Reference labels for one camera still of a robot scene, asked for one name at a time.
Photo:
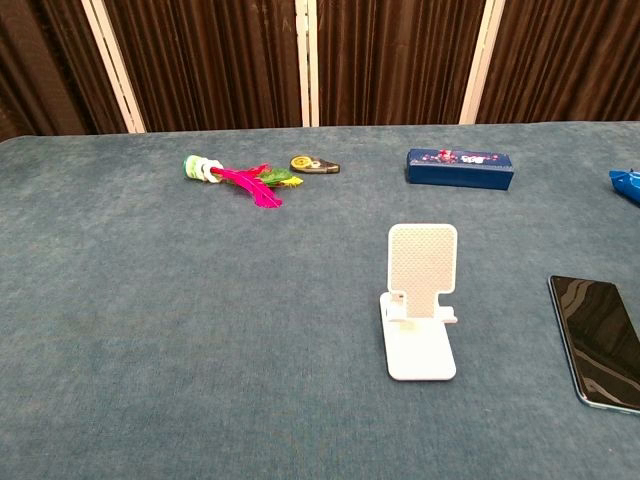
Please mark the dark blue printed box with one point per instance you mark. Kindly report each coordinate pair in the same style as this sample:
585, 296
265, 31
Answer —
460, 170

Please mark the white phone stand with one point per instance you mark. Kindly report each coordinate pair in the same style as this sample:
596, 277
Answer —
422, 280

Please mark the white screen frame post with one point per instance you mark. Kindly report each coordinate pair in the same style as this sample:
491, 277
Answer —
307, 62
112, 65
481, 62

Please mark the dark brown pleated curtain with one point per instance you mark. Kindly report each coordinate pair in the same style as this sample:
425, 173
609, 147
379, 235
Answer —
220, 60

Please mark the blue plastic package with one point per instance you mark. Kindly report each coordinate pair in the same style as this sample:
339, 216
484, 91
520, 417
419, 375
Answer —
627, 185

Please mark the correction tape dispenser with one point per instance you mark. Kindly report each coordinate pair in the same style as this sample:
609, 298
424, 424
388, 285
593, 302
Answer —
312, 165

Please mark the black smartphone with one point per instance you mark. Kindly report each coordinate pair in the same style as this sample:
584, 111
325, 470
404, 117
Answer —
597, 340

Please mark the feather shuttlecock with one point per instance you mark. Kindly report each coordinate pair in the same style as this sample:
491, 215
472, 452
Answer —
245, 179

